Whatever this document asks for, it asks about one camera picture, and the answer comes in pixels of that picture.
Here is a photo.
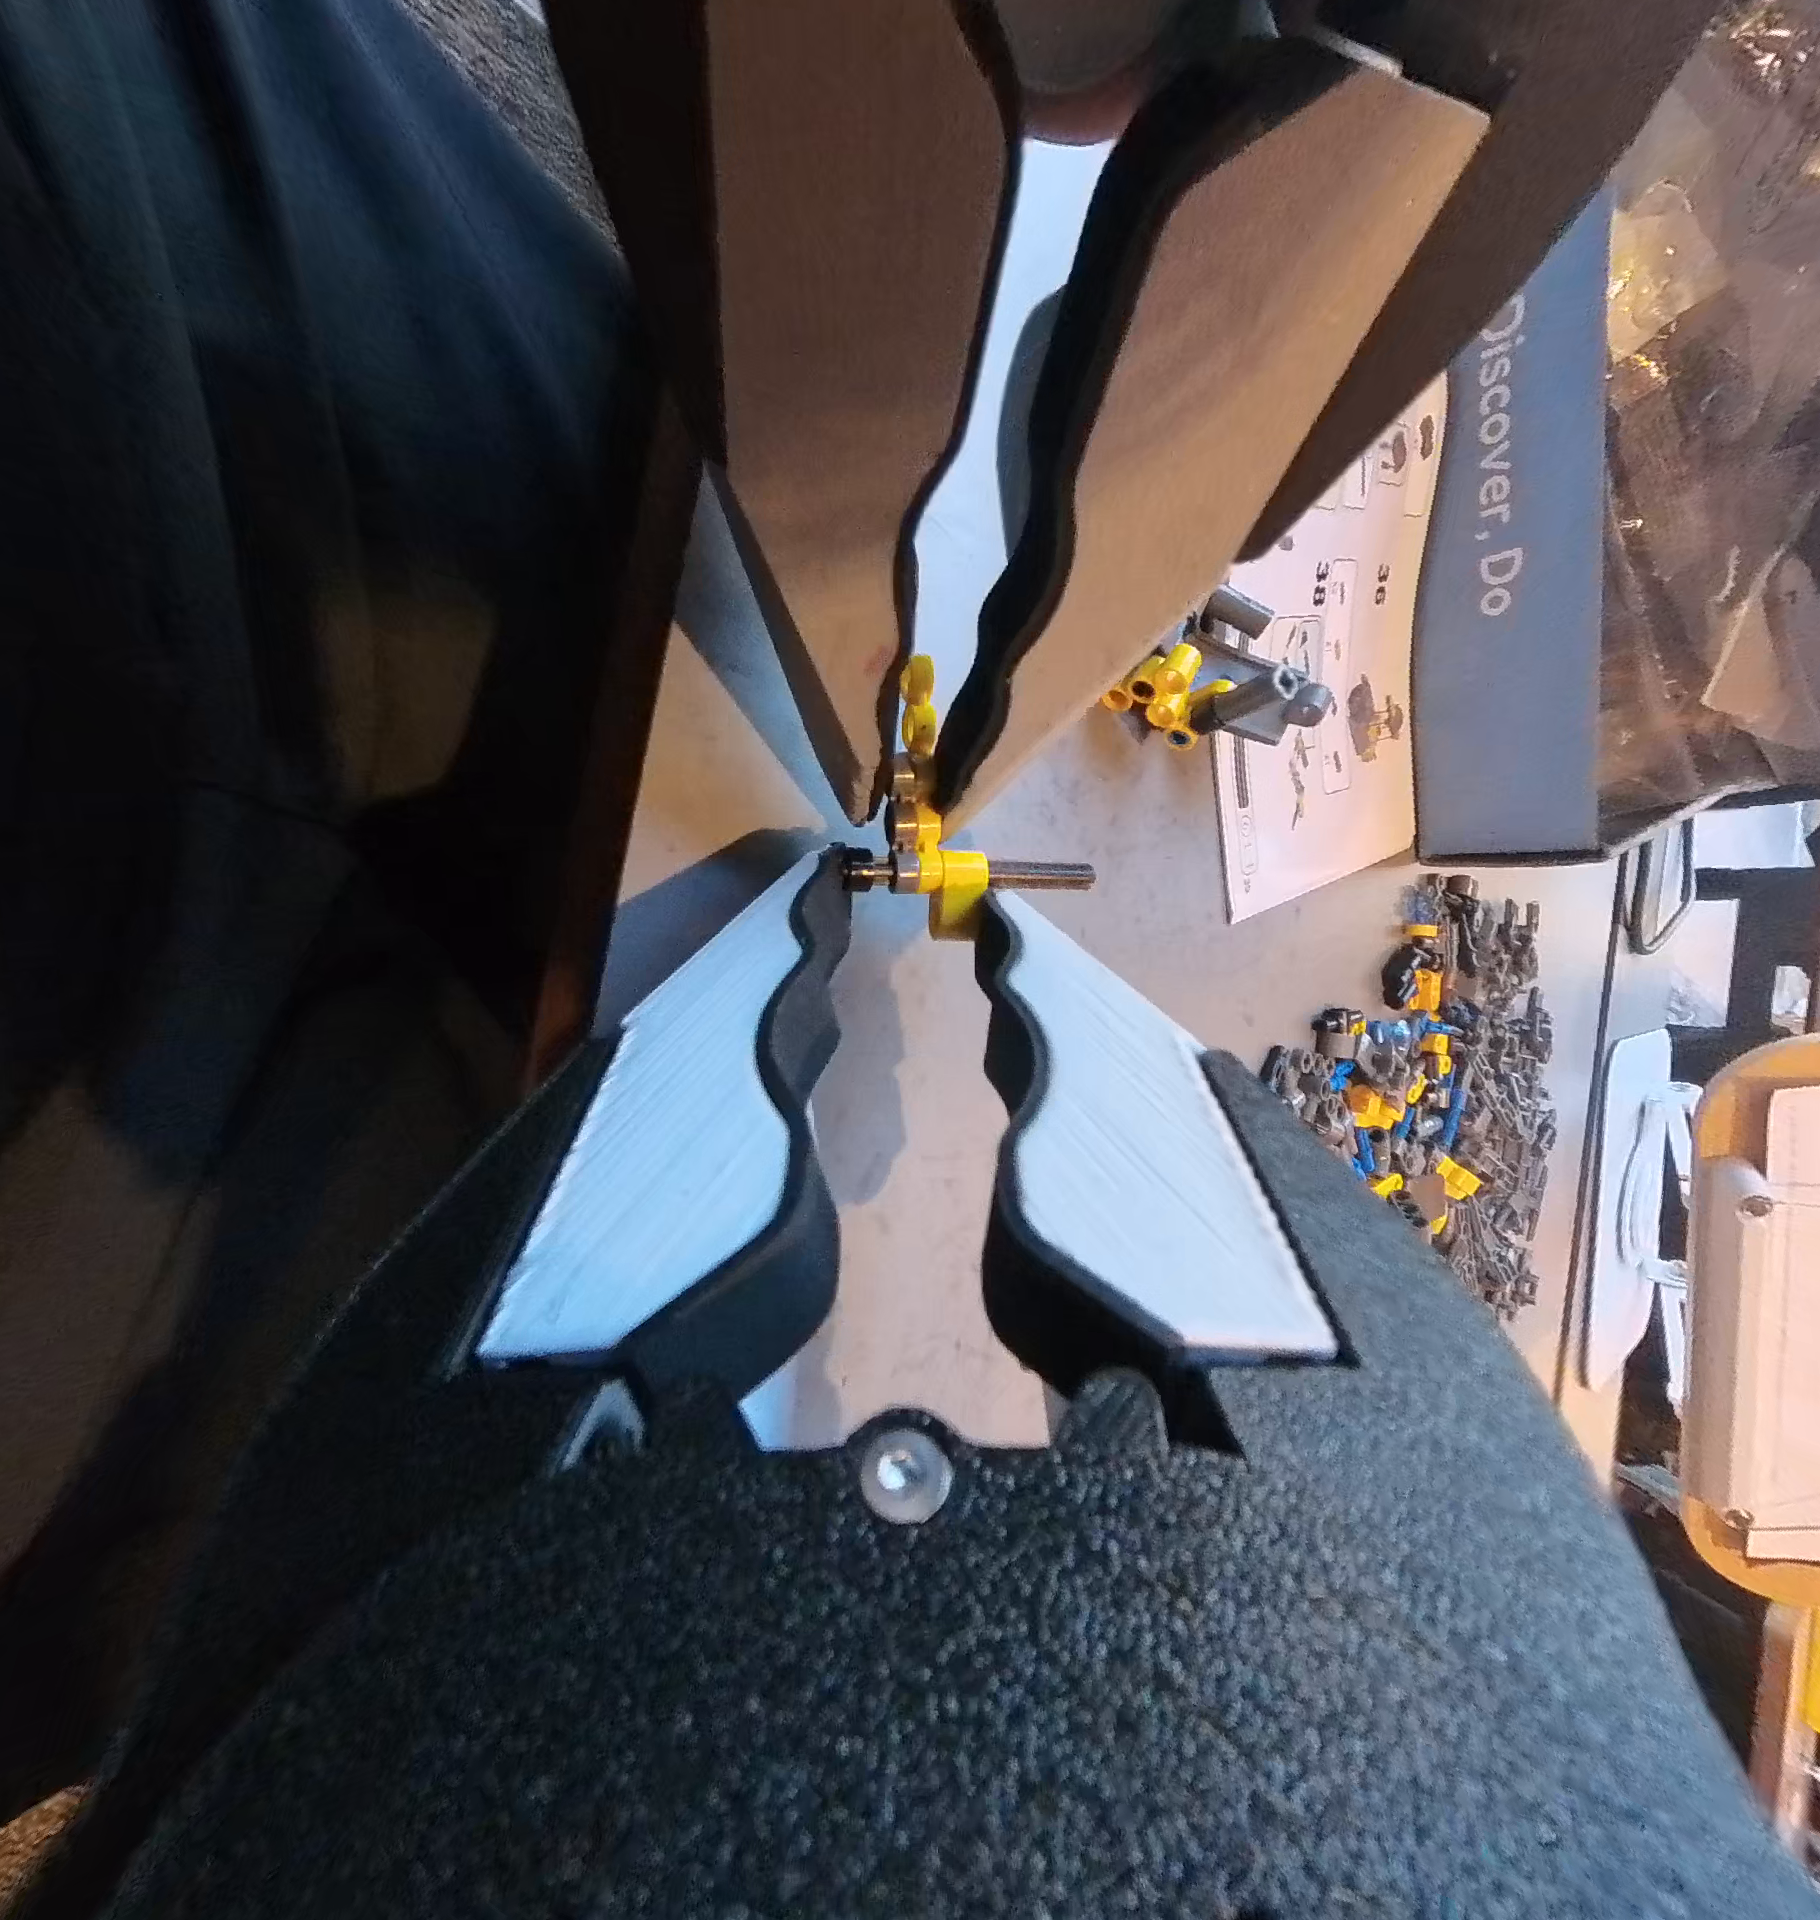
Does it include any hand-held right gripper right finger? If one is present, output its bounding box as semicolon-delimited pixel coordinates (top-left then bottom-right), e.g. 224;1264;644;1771
980;895;1347;1369

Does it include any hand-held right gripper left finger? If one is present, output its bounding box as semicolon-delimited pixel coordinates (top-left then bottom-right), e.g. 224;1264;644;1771
479;857;856;1372

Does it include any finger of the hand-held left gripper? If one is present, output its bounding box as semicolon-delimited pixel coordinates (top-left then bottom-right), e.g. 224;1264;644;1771
701;0;1022;816
934;44;1492;802

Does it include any black axle with yellow connector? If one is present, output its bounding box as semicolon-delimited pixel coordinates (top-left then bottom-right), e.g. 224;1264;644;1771
820;847;1102;942

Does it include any grey and yellow brick assembly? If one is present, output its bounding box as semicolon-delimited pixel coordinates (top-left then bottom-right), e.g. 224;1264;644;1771
1108;588;1341;755

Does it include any yellow perforated brick beam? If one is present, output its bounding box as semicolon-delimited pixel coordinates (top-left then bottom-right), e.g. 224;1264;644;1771
882;655;946;816

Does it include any grey desk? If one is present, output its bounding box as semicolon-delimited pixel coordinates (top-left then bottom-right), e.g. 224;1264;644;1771
597;136;1812;1448

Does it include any pile of small building bricks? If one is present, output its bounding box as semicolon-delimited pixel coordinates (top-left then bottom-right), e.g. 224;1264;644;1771
1260;869;1560;1320

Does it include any clear plastic bag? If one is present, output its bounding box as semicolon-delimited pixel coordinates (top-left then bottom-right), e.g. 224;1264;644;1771
1604;0;1820;816

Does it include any open instruction booklet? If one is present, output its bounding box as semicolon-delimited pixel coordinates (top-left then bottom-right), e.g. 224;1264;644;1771
1211;376;1453;926

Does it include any white tray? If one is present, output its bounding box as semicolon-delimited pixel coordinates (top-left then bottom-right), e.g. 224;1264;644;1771
1572;1020;1711;1400

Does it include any person's black clothing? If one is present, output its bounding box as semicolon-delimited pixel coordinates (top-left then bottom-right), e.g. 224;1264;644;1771
0;0;708;1862

